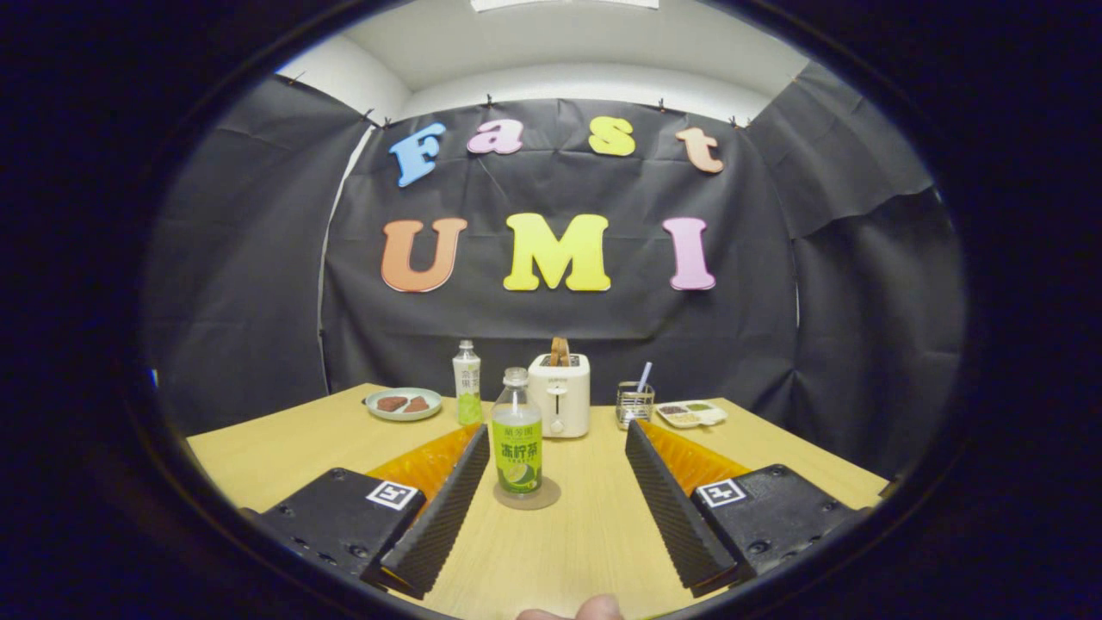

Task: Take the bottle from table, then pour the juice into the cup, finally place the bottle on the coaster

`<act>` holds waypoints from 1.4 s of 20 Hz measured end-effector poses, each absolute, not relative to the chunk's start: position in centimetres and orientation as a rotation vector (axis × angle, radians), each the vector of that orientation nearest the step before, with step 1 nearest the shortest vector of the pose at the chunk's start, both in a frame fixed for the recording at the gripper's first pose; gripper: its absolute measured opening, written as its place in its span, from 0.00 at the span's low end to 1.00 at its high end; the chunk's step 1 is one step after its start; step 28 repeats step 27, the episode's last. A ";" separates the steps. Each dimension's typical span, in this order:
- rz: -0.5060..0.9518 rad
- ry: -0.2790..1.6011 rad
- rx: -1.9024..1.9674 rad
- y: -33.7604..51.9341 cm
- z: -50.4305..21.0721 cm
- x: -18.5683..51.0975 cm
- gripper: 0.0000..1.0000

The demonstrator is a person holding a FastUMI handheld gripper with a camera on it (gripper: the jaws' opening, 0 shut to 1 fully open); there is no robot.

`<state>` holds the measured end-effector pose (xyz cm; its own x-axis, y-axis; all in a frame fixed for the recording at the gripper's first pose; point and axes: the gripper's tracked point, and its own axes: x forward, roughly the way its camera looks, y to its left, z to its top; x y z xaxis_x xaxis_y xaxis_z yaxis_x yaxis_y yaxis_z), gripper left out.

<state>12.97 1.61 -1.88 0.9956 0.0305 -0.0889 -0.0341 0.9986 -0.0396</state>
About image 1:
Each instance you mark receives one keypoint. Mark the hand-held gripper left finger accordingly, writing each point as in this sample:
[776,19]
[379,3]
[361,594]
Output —
[443,517]

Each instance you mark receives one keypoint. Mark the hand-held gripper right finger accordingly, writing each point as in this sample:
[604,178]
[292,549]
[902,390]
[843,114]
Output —
[671,517]

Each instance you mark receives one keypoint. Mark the green label juice bottle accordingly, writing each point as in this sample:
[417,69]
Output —
[517,456]

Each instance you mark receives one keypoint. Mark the round brown coaster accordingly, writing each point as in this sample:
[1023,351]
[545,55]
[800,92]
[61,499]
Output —
[551,495]

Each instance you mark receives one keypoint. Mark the tall white green bottle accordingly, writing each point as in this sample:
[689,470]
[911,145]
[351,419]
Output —
[467,383]

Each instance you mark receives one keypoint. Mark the white divided sauce tray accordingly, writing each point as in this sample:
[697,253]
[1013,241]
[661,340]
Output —
[691,417]

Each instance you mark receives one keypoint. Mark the grey round plate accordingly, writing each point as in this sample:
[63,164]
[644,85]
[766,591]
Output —
[403,416]

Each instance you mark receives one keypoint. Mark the wooden table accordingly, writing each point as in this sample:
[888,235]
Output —
[568,551]

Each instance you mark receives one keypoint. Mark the brown meat piece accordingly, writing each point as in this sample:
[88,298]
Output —
[418,404]
[392,403]

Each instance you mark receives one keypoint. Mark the pale straw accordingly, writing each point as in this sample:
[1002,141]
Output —
[644,376]

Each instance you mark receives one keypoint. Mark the white toaster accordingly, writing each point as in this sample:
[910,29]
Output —
[560,400]

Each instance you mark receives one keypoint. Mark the brown toast slice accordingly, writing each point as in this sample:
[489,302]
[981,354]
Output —
[560,351]

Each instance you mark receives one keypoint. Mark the ceiling light panel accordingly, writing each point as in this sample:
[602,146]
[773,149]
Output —
[564,4]

